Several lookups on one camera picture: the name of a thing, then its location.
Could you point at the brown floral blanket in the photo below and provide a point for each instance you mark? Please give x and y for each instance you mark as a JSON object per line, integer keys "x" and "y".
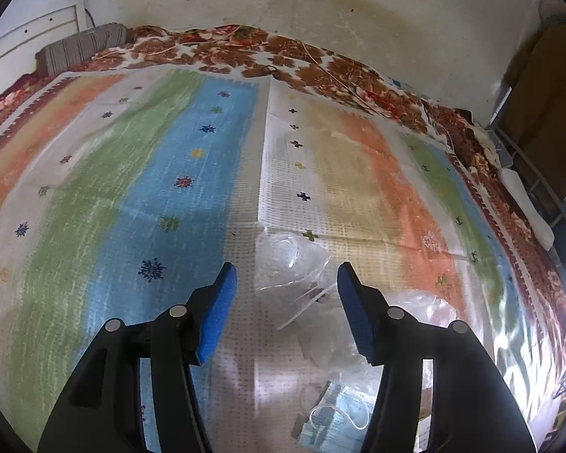
{"x": 358, "y": 75}

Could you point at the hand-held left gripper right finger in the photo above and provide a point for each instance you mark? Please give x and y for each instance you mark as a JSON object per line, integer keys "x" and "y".
{"x": 356, "y": 311}

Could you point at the blue face mask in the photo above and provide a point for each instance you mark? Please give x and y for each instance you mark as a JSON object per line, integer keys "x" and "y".
{"x": 335, "y": 406}

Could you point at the metal bed rail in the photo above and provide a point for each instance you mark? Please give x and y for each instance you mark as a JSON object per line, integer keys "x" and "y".
{"x": 523, "y": 156}

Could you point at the brown hanging garment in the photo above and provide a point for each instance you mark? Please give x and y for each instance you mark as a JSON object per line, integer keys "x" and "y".
{"x": 552, "y": 94}

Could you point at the white headboard panel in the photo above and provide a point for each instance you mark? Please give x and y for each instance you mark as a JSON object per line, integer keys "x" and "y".
{"x": 33, "y": 28}

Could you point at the white rolled cloth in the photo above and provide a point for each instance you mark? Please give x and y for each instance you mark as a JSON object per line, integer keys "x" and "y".
{"x": 528, "y": 207}

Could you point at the grey pillow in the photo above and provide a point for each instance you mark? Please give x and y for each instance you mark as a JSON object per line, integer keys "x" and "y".
{"x": 80, "y": 47}

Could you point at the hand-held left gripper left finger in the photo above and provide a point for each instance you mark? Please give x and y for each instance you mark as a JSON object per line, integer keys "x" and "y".
{"x": 217, "y": 316}

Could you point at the striped woven mat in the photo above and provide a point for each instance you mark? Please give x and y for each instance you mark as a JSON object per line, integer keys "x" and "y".
{"x": 146, "y": 198}

